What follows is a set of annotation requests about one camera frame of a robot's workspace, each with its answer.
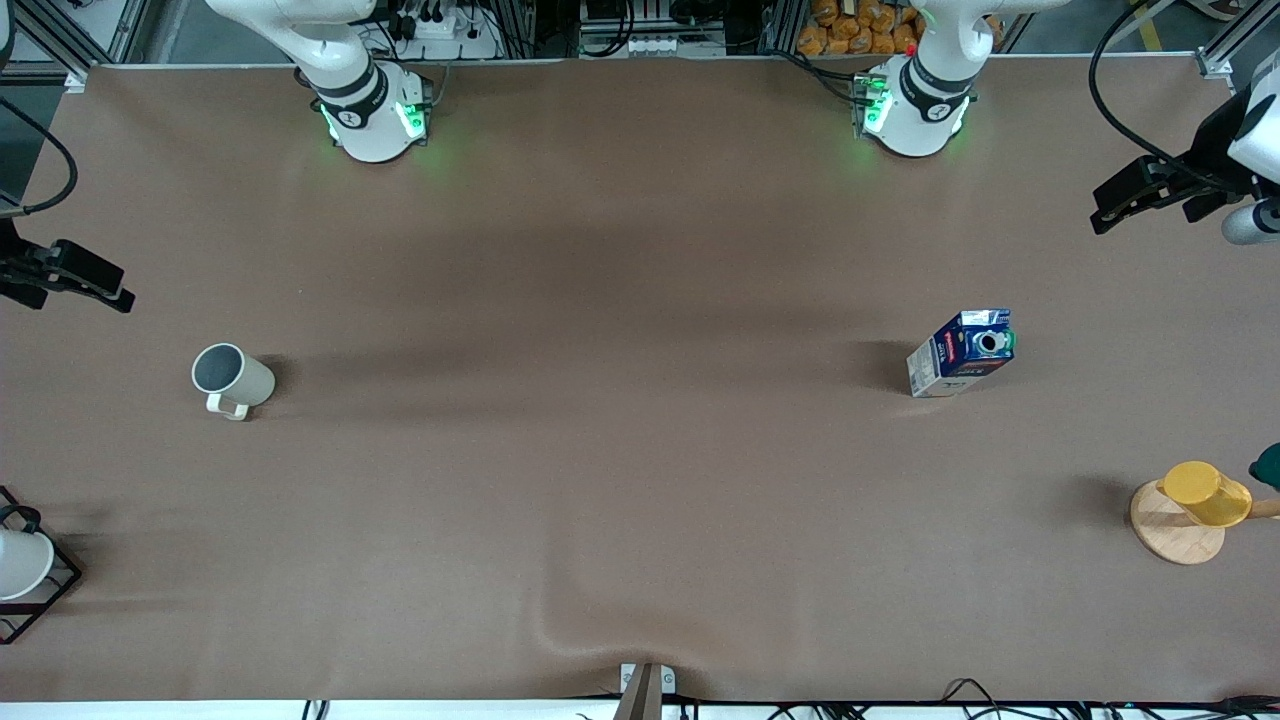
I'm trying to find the wooden mug tree stand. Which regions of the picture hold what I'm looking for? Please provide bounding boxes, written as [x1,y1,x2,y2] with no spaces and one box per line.
[1130,478,1280,567]

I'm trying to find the ribbed cream mug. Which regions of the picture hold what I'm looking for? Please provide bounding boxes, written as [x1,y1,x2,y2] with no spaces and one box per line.
[191,343,277,422]

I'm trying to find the aluminium frame profile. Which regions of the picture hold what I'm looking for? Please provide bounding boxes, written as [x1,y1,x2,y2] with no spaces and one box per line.
[15,0,151,93]
[1195,0,1280,81]

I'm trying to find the white mug with black handle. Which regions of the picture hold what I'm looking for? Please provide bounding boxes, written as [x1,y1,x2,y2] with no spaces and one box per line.
[0,527,55,602]

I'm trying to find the black floor cable bundle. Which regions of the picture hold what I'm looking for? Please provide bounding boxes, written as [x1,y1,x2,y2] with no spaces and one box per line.
[935,677,1280,720]

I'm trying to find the white power strip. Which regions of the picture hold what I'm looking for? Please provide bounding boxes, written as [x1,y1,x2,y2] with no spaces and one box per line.
[385,0,504,62]

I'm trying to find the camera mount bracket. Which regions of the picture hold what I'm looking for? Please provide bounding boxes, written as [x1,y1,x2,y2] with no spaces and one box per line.
[612,662,677,720]

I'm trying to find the blue white milk carton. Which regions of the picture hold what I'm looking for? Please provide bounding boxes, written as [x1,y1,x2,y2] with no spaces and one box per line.
[906,308,1018,400]

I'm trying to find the yellow cup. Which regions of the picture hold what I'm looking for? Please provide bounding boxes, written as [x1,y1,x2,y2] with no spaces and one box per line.
[1157,460,1254,529]

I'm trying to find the bag of orange buns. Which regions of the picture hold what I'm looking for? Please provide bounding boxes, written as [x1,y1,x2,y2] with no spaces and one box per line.
[796,0,929,58]

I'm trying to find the black wire rack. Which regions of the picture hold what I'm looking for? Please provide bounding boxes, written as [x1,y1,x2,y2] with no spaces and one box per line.
[0,486,84,646]

